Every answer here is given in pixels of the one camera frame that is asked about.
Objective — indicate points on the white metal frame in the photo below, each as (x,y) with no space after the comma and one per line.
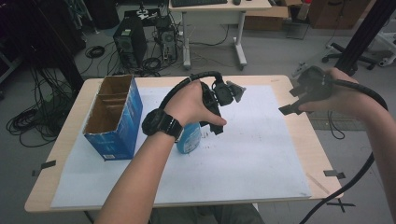
(387,46)

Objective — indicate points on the white desk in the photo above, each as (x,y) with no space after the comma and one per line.
(211,14)

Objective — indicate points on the blue cardboard box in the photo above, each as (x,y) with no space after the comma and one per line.
(123,124)

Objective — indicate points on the black box with white print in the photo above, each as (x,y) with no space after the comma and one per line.
(143,15)

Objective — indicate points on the black tape strip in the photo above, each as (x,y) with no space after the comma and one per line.
(46,165)
(333,173)

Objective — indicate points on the bottle with red cap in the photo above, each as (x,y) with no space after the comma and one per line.
(303,11)

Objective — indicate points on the black metal post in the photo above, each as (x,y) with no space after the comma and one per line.
(364,34)

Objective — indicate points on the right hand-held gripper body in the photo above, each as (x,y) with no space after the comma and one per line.
(314,84)

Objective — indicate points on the black wrist watch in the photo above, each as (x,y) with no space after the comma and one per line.
(160,123)

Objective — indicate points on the black computer mouse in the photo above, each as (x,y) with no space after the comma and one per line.
(236,2)

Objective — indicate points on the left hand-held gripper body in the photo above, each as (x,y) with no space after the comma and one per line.
(222,93)

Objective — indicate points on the beige tape strip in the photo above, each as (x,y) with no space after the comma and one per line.
(317,183)

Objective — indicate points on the flat brown cardboard box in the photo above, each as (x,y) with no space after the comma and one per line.
(264,18)

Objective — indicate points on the person's right hand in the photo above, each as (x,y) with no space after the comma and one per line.
(342,96)

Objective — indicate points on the black computer tower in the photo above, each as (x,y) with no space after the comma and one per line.
(129,43)

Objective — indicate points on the black office chair base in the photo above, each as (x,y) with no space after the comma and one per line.
(342,54)

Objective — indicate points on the white mat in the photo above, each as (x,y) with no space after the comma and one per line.
(249,155)

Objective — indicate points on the large brown cardboard box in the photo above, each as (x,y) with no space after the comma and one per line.
(336,14)

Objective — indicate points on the black tape cross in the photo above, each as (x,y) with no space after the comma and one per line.
(341,204)

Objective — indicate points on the dark curtain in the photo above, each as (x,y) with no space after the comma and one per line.
(37,37)

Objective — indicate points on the open computer case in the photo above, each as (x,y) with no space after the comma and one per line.
(168,43)

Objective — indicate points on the black keyboard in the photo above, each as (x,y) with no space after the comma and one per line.
(199,2)

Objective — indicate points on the person's left hand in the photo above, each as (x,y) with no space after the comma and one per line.
(186,102)

